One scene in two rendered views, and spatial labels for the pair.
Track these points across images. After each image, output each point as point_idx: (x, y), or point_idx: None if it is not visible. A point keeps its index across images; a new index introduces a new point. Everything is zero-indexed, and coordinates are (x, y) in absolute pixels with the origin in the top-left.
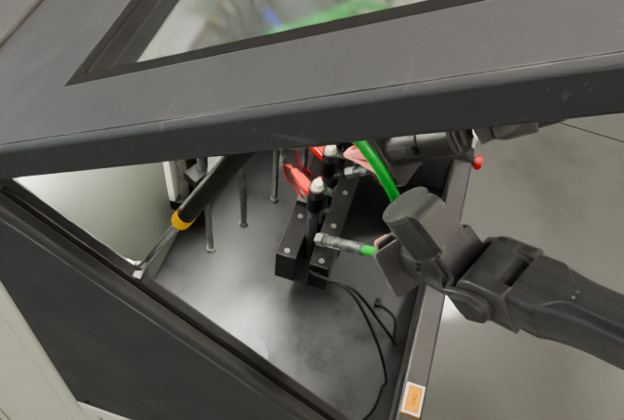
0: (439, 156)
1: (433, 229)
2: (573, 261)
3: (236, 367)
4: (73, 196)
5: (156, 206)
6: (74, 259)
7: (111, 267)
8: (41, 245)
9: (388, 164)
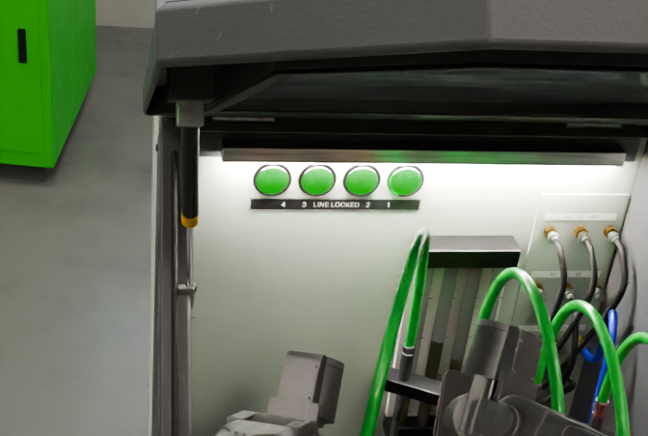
0: (452, 430)
1: (289, 371)
2: None
3: (162, 433)
4: (252, 250)
5: (359, 394)
6: (160, 231)
7: (172, 260)
8: (158, 207)
9: (438, 425)
